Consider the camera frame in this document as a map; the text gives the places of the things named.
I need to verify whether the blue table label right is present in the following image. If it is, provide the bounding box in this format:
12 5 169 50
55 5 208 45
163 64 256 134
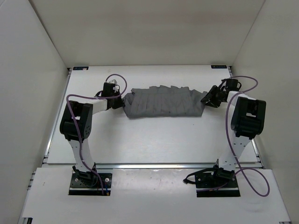
211 65 227 69

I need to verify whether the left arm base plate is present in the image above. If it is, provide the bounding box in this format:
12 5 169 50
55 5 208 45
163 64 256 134
68 172 113 196

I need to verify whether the blue table label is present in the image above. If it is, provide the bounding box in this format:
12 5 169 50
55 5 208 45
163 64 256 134
211 65 227 69
72 66 89 70

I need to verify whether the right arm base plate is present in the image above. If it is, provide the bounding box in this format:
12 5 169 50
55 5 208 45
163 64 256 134
195 172 241 198

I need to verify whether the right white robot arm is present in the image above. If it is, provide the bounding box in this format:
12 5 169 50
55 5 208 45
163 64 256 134
183 78 266 190

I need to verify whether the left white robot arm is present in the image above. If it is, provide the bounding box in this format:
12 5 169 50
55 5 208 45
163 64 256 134
59 80 124 188

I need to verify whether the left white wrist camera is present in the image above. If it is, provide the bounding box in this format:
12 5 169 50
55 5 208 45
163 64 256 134
108 79 118 85

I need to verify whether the grey pleated skirt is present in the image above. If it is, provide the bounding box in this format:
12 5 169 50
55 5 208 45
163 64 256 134
123 85 207 119

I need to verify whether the blue table label left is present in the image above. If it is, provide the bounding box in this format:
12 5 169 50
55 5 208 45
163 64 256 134
72 66 89 70

